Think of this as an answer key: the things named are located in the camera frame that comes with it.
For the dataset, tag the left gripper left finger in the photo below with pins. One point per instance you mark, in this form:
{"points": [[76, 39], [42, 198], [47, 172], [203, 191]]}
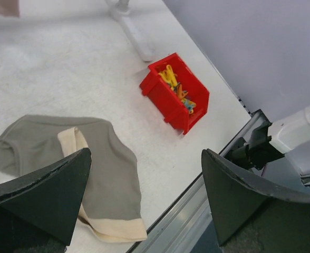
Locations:
{"points": [[38, 211]]}

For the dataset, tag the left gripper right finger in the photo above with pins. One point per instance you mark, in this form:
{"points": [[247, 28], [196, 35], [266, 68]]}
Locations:
{"points": [[253, 214]]}

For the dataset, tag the grey beige underwear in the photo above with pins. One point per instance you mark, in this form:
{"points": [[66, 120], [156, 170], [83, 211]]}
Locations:
{"points": [[111, 204]]}

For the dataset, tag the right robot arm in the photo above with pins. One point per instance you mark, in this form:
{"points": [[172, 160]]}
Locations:
{"points": [[264, 153]]}

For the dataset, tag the beige brown underwear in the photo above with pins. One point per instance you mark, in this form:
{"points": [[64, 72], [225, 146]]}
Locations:
{"points": [[9, 8]]}

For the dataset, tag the red plastic bin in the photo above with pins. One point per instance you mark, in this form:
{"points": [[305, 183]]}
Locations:
{"points": [[160, 94]]}

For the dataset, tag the colourful clothespins pile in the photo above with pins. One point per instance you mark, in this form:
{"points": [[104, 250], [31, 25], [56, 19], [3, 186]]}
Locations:
{"points": [[170, 78]]}

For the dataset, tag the white clothes rack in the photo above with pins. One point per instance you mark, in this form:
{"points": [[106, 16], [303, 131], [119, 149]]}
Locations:
{"points": [[120, 11]]}

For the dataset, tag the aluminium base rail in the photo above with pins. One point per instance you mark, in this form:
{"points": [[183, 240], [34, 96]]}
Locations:
{"points": [[182, 224]]}

